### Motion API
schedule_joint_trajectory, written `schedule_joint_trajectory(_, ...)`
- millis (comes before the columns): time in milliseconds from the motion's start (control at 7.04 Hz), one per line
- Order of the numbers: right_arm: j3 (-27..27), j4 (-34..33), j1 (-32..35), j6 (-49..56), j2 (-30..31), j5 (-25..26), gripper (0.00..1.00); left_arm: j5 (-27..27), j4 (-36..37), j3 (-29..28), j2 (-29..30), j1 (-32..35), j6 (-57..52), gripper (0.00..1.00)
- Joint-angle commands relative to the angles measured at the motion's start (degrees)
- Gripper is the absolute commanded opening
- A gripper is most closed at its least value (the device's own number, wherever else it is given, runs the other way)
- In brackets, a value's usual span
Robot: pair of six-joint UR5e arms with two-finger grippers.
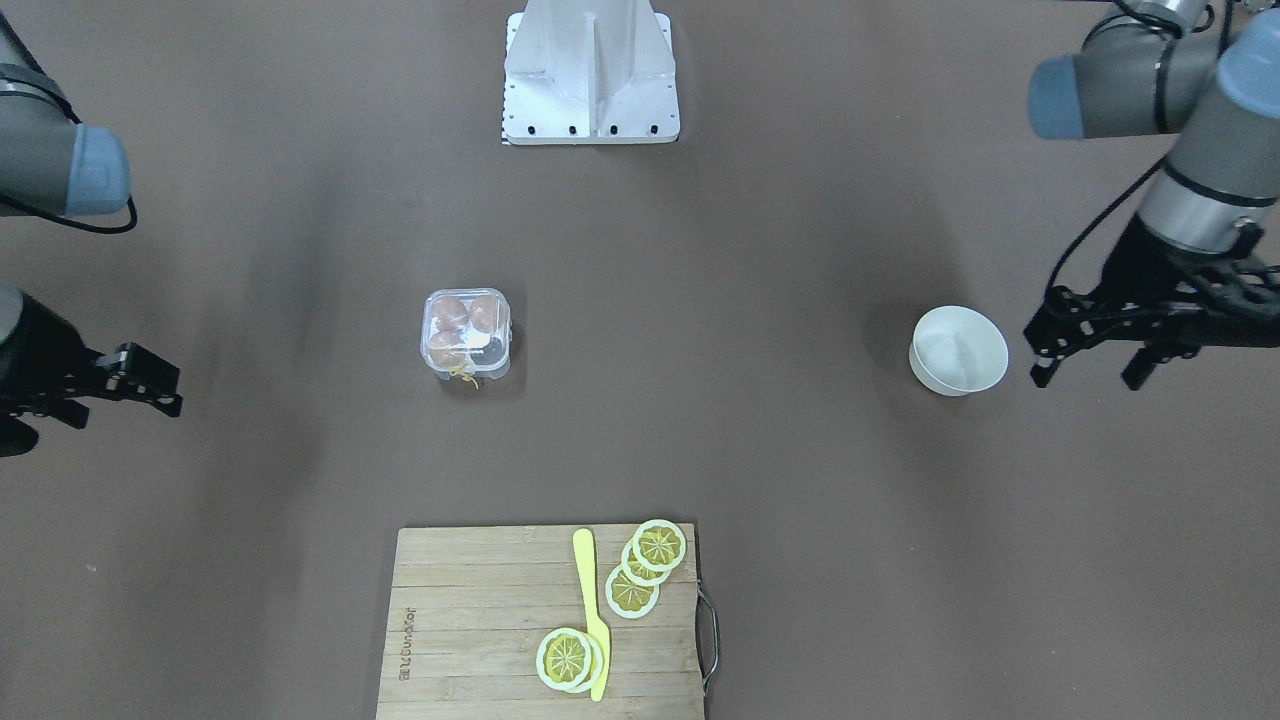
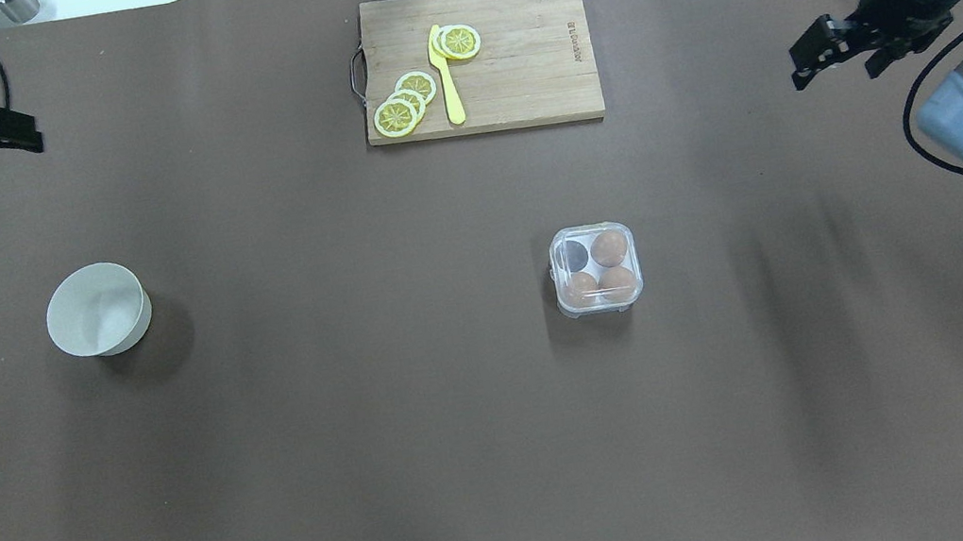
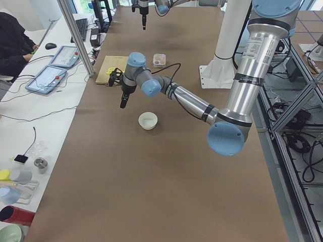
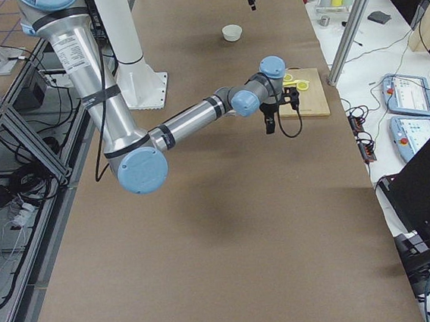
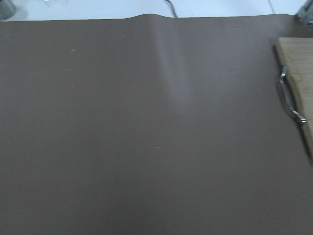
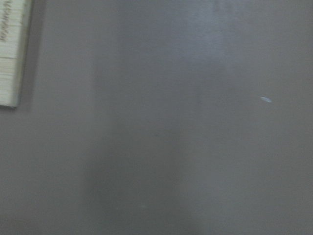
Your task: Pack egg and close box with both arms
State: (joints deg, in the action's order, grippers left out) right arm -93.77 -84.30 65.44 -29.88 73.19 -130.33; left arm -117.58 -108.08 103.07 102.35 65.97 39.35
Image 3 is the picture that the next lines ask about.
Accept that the grey plastic cup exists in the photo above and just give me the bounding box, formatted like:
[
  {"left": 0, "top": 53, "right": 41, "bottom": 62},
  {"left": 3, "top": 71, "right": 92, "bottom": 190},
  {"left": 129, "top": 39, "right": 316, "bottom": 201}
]
[{"left": 9, "top": 169, "right": 32, "bottom": 185}]

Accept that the clear plastic egg box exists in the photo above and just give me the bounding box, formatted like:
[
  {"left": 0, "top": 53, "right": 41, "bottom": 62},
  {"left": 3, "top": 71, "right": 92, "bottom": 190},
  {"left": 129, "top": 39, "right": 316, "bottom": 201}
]
[{"left": 152, "top": 53, "right": 166, "bottom": 68}]

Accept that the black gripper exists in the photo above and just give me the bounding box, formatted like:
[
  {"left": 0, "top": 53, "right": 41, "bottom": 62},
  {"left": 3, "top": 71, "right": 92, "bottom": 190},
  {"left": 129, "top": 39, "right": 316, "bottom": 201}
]
[
  {"left": 120, "top": 77, "right": 137, "bottom": 108},
  {"left": 139, "top": 0, "right": 149, "bottom": 30}
]

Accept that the lemon slice by knife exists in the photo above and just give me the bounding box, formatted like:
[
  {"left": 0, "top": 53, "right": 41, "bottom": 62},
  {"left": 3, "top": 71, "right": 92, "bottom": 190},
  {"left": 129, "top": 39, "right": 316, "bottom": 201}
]
[{"left": 106, "top": 67, "right": 115, "bottom": 74}]

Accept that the black camera cable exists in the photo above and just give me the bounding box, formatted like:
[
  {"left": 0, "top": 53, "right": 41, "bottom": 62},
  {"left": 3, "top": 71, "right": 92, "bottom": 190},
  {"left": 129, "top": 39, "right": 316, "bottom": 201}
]
[{"left": 151, "top": 63, "right": 182, "bottom": 81}]

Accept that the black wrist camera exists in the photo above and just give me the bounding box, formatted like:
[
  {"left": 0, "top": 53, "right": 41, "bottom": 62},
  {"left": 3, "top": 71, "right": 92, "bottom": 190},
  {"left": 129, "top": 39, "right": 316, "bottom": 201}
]
[
  {"left": 131, "top": 0, "right": 139, "bottom": 13},
  {"left": 108, "top": 68, "right": 123, "bottom": 87}
]

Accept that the black computer mouse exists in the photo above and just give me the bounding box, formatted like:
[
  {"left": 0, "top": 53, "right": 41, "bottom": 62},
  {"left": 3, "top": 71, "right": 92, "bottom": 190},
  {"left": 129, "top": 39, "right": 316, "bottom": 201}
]
[{"left": 45, "top": 42, "right": 57, "bottom": 50}]

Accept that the white ceramic bowl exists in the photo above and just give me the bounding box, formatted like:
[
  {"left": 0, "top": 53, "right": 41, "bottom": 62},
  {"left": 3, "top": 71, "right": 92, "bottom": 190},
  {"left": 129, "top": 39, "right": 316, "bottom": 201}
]
[{"left": 138, "top": 112, "right": 158, "bottom": 130}]

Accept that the aluminium frame post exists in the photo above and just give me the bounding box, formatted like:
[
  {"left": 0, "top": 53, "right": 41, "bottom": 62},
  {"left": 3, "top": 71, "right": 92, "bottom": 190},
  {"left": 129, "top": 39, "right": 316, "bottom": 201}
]
[{"left": 57, "top": 0, "right": 94, "bottom": 77}]

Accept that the green bowl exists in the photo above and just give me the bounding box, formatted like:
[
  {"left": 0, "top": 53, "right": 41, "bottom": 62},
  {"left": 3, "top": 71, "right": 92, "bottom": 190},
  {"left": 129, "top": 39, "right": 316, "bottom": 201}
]
[{"left": 1, "top": 224, "right": 24, "bottom": 242}]

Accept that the black keyboard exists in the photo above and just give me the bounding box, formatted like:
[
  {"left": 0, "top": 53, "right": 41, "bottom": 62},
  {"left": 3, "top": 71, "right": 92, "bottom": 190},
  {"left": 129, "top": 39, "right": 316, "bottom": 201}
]
[{"left": 75, "top": 18, "right": 88, "bottom": 41}]

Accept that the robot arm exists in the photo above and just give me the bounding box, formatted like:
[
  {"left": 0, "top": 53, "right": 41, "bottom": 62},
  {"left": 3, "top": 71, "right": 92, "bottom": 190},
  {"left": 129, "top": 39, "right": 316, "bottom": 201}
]
[
  {"left": 131, "top": 0, "right": 190, "bottom": 30},
  {"left": 120, "top": 1, "right": 300, "bottom": 156}
]

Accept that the yellow plastic cup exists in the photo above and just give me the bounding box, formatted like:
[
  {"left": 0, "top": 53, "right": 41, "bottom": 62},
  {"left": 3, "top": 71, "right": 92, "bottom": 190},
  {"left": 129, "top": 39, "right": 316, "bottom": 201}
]
[{"left": 0, "top": 169, "right": 11, "bottom": 181}]

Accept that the red cylinder container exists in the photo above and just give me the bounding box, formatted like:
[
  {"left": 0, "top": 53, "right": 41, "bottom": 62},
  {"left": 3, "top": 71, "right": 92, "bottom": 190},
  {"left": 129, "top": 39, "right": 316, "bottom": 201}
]
[{"left": 1, "top": 205, "right": 35, "bottom": 226}]

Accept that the wooden cutting board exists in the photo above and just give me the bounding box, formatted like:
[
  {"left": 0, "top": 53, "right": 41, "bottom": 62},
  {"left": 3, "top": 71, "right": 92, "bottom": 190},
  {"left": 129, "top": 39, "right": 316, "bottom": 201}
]
[{"left": 95, "top": 55, "right": 128, "bottom": 85}]

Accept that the light blue plastic cup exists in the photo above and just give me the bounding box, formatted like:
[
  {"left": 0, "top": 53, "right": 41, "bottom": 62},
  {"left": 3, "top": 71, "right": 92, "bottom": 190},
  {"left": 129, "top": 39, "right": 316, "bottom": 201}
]
[{"left": 0, "top": 186, "right": 20, "bottom": 205}]

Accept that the black square pad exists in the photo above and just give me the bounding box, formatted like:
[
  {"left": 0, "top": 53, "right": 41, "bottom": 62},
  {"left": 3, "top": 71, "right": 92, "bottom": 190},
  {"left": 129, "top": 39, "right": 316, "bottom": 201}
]
[{"left": 14, "top": 154, "right": 28, "bottom": 164}]

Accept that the blue teach pendant far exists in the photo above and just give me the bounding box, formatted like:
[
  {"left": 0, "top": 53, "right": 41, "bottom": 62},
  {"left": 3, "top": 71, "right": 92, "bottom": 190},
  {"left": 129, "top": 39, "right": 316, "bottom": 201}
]
[{"left": 49, "top": 45, "right": 80, "bottom": 69}]

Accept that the steel cup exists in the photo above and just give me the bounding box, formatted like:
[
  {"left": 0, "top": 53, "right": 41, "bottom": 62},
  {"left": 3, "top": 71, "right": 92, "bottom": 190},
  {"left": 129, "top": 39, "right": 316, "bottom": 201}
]
[{"left": 33, "top": 157, "right": 48, "bottom": 174}]

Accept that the black monitor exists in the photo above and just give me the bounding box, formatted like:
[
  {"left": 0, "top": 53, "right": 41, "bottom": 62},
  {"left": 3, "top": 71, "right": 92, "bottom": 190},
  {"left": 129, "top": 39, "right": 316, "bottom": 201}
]
[{"left": 91, "top": 0, "right": 113, "bottom": 33}]

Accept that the blue teach pendant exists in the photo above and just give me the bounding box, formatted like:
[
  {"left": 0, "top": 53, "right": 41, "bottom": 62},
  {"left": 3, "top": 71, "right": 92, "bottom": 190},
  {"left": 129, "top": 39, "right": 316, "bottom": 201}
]
[
  {"left": 49, "top": 45, "right": 80, "bottom": 69},
  {"left": 25, "top": 65, "right": 67, "bottom": 95}
]

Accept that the blue teach pendant near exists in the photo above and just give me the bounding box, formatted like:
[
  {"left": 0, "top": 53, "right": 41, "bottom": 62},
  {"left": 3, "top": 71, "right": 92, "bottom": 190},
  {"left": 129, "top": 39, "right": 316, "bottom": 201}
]
[{"left": 25, "top": 65, "right": 67, "bottom": 95}]

